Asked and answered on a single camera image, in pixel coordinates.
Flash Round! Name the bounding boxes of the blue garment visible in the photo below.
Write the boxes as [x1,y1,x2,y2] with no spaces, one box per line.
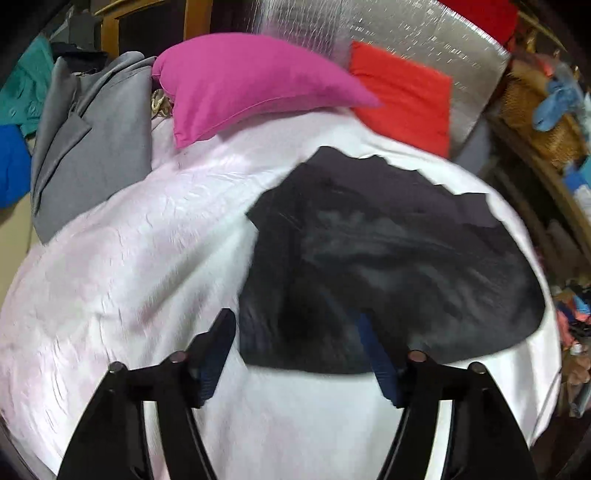
[0,124,33,208]

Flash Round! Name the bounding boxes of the beige braided cord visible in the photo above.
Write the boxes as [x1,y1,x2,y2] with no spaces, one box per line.
[150,89,174,118]

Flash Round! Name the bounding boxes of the pile of colourful clutter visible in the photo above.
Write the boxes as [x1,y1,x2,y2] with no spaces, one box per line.
[549,277,591,416]

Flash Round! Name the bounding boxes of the silver foil mat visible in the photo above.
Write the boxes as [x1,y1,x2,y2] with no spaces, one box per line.
[252,0,513,153]

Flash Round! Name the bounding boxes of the white bed cover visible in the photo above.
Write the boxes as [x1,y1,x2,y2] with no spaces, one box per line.
[0,104,561,480]

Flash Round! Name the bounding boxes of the black jacket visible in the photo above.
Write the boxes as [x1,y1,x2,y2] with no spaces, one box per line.
[238,146,546,376]

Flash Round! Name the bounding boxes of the rattan shelf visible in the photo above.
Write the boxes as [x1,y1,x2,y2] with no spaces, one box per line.
[480,14,591,416]

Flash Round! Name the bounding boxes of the wooden cabinet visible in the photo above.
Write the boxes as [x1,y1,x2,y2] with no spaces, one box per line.
[95,0,213,58]

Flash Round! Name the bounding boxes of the blue plush toy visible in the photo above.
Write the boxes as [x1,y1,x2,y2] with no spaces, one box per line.
[533,62,585,132]

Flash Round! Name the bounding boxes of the pink pillow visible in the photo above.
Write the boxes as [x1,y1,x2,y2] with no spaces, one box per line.
[151,33,383,149]

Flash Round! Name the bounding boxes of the teal garment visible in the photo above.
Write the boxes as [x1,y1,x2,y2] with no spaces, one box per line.
[0,36,56,137]

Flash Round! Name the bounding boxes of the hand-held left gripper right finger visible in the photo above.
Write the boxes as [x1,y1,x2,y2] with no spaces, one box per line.
[355,313,539,480]

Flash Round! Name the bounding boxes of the grey jacket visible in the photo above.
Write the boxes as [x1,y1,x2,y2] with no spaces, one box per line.
[30,51,160,244]

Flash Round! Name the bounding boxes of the red-orange pillow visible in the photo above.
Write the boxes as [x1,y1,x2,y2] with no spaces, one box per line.
[348,41,453,158]

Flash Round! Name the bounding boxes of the tan wicker basket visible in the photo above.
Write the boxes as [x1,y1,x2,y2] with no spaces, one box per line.
[501,60,587,171]

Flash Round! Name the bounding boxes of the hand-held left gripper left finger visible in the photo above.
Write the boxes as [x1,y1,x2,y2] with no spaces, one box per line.
[56,308,237,480]

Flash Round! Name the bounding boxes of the red cloth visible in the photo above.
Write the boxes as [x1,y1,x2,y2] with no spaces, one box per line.
[436,0,520,47]

